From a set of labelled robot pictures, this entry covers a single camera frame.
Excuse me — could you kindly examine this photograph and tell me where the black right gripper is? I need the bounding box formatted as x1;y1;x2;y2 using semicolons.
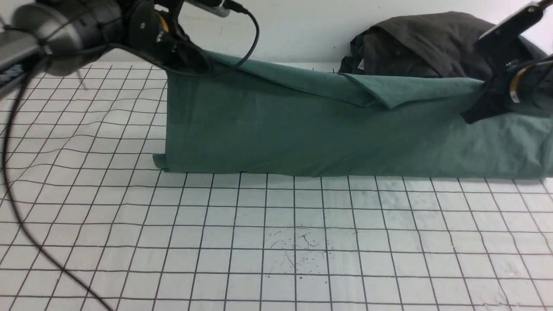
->
461;61;537;124

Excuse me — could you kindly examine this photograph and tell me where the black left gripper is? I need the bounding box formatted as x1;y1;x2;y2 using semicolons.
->
126;0;213;73

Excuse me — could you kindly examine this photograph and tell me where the green long-sleeved shirt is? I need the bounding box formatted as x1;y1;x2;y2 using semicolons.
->
153;60;553;179

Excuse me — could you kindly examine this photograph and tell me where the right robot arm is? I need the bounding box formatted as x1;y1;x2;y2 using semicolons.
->
461;57;553;124

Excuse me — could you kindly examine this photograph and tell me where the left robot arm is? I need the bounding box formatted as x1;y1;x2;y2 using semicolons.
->
1;0;213;89

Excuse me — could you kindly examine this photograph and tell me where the dark brown garment pile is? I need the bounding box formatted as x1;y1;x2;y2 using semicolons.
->
338;12;547;80

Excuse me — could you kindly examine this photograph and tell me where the white grid-patterned tablecloth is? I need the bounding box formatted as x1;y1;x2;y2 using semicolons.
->
8;63;553;311

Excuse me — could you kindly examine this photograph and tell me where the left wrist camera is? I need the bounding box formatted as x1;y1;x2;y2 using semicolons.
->
184;0;248;18

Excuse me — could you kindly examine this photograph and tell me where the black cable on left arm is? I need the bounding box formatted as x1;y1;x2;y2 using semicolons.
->
2;0;261;311

